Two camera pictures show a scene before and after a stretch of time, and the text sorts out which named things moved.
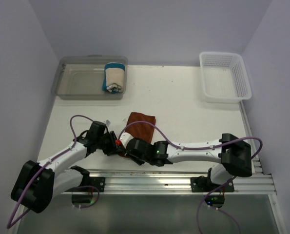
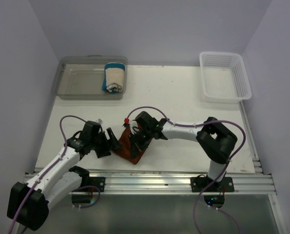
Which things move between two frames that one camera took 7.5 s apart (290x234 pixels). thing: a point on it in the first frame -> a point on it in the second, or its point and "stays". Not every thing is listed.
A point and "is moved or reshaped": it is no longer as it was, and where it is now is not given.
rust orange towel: [141, 130] is moved or reshaped
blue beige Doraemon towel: [113, 77] stays
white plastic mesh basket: [225, 77] stays
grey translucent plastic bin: [81, 77] stays
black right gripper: [140, 162] -> [136, 147]
